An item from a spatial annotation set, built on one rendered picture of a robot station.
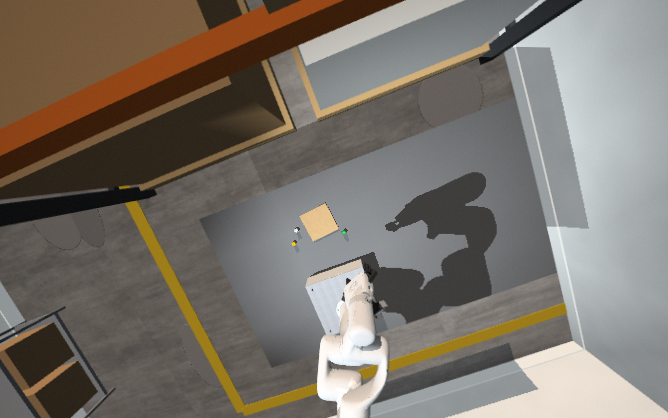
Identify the tan square mat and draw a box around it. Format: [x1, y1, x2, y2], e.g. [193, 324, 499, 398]
[299, 203, 339, 241]

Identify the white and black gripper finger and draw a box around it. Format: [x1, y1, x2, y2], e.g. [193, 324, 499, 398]
[341, 278, 351, 302]
[363, 262, 378, 283]

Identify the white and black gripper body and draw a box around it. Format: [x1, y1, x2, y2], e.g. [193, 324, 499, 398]
[344, 272, 374, 308]

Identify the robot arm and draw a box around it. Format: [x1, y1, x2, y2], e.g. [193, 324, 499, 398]
[317, 295, 389, 418]

